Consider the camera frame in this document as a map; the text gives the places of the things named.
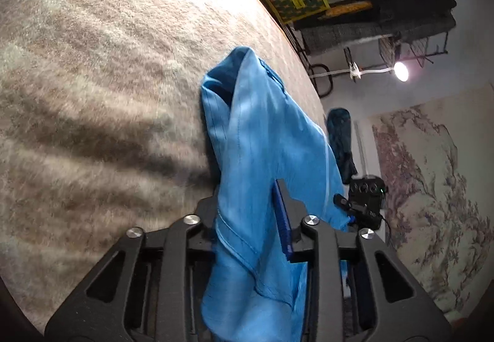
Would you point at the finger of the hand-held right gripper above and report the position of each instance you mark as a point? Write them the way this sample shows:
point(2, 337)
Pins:
point(341, 202)

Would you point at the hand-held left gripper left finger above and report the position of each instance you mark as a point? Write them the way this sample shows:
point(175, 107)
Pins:
point(206, 222)

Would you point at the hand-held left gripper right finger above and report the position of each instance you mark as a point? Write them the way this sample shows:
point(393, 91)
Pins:
point(283, 222)

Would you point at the light blue striped jacket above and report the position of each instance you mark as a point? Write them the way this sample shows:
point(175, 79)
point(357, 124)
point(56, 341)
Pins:
point(262, 141)

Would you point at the black metal clothes rack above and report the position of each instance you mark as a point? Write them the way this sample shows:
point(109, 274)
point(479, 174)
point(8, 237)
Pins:
point(299, 48)

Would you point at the dark blue crumpled cloth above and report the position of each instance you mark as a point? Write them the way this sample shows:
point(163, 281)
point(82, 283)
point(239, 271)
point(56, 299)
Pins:
point(341, 141)

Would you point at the black chair back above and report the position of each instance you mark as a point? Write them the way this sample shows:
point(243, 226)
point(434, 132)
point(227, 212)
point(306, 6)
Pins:
point(326, 89)

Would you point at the white clip lamp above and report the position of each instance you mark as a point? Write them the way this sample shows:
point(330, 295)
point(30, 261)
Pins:
point(401, 71)

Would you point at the grey plaid hanging coat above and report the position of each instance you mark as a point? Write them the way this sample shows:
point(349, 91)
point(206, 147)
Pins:
point(366, 33)

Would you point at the orange hanging scarf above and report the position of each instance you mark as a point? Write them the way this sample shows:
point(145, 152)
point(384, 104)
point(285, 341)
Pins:
point(349, 9)

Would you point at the landscape wall tapestry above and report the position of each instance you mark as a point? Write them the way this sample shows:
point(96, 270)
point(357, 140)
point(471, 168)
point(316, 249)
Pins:
point(436, 191)

